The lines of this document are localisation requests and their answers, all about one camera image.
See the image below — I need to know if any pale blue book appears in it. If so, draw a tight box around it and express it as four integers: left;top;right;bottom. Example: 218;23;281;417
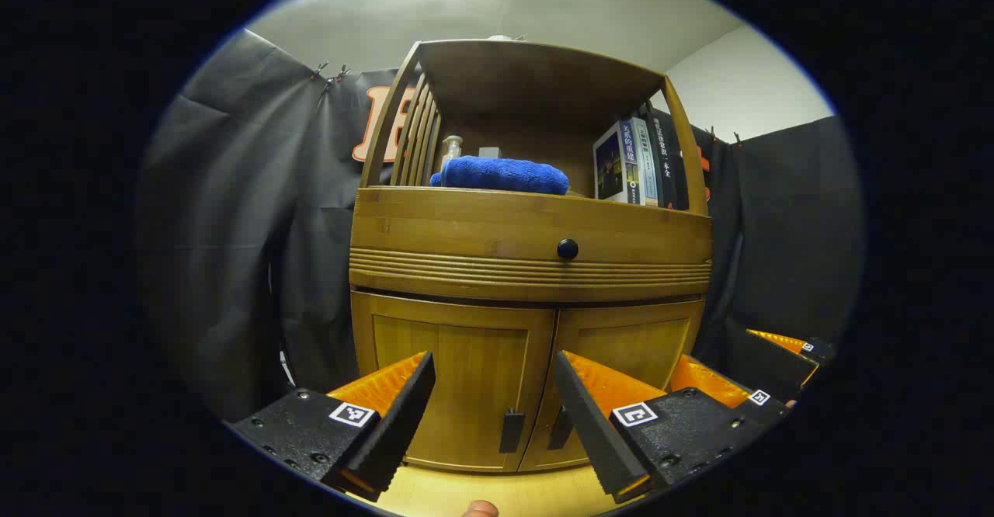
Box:
631;116;659;207

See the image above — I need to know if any wooden double-door shoe cabinet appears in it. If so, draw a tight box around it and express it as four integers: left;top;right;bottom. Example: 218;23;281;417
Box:
348;36;714;475

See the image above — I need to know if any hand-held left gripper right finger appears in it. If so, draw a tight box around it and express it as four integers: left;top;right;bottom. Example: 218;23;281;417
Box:
553;350;770;504

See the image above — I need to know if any night photo cover book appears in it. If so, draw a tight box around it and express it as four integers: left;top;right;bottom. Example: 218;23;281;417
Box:
593;121;645;205

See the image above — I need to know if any wooden cabinet door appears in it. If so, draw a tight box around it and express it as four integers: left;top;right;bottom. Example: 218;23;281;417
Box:
519;300;706;473
351;290;557;474

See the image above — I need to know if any wooden drawer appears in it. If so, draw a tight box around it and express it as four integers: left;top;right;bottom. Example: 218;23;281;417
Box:
349;186;714;303

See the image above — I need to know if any black backdrop cloth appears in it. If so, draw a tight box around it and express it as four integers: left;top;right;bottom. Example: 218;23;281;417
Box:
136;28;867;425

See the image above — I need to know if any blue towel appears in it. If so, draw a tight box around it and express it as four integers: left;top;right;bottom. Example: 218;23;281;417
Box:
429;154;570;196

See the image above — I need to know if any black door handle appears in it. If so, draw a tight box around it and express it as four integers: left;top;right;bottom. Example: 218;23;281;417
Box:
499;411;526;454
546;407;574;451

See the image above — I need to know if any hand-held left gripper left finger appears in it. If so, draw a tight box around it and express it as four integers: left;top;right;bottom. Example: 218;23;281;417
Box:
225;350;437;502

